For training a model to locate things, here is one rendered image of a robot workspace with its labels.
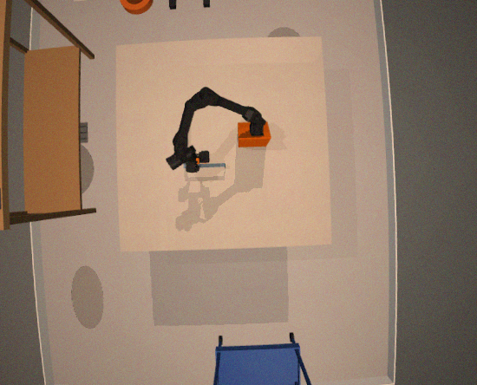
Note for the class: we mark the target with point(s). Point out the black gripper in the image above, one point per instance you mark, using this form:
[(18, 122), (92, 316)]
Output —
[(203, 157)]

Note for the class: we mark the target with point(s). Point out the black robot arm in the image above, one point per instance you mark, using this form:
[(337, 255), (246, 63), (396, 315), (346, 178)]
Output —
[(200, 100)]

